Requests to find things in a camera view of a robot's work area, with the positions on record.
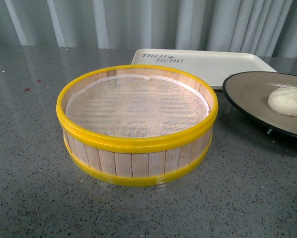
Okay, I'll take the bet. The brown plate with black rim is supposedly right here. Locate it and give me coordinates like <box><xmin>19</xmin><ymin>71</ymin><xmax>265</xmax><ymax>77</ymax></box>
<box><xmin>223</xmin><ymin>71</ymin><xmax>297</xmax><ymax>140</ymax></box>

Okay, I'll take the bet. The white steamed bun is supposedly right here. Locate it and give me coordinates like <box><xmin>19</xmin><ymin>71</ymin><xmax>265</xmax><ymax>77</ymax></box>
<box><xmin>268</xmin><ymin>86</ymin><xmax>297</xmax><ymax>117</ymax></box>

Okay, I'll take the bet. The cream plastic serving tray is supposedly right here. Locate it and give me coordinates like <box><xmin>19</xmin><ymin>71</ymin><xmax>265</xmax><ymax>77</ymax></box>
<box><xmin>132</xmin><ymin>49</ymin><xmax>275</xmax><ymax>90</ymax></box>

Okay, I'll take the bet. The yellow rimmed wooden steamer basket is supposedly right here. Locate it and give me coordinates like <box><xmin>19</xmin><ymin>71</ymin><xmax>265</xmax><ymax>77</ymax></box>
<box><xmin>56</xmin><ymin>65</ymin><xmax>219</xmax><ymax>186</ymax></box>

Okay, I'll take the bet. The white mesh steamer liner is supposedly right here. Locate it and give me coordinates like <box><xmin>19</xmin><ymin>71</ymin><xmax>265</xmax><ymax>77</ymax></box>
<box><xmin>65</xmin><ymin>74</ymin><xmax>210</xmax><ymax>138</ymax></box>

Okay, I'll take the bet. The grey pleated curtain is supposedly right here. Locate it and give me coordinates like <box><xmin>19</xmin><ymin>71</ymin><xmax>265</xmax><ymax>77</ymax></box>
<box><xmin>0</xmin><ymin>0</ymin><xmax>297</xmax><ymax>58</ymax></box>

